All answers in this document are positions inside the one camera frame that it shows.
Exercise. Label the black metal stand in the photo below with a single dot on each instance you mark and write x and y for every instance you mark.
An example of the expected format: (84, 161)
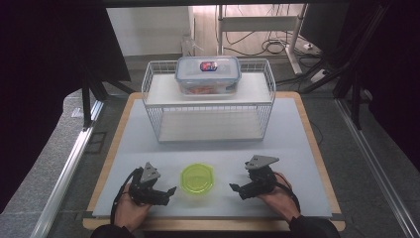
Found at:
(356, 99)
(86, 105)

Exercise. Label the long aluminium floor rail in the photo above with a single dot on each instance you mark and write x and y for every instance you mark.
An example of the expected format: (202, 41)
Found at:
(66, 172)
(373, 158)

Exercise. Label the clear plastic lidded container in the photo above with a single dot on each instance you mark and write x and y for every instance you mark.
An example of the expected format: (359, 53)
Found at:
(198, 74)

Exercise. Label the green round lidded container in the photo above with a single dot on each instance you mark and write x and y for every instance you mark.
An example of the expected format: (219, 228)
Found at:
(197, 178)

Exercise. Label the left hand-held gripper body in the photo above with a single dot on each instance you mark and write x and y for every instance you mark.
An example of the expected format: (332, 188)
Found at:
(145, 188)

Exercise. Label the white desk frame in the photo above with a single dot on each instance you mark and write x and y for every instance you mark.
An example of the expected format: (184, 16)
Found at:
(257, 23)

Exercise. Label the person's right hand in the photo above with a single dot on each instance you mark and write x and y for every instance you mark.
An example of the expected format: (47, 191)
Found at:
(280, 205)

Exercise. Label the white power strip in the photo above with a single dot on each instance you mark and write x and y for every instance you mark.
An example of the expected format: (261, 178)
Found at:
(318, 76)

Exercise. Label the white cabinet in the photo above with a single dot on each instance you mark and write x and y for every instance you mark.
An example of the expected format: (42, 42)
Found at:
(148, 29)

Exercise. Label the person's left hand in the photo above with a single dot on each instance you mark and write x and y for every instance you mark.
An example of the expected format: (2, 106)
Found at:
(130, 214)

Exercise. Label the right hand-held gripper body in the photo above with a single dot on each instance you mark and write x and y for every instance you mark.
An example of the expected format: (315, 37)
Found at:
(262, 180)

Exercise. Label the black curtain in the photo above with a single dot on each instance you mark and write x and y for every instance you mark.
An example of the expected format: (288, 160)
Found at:
(33, 82)
(396, 66)

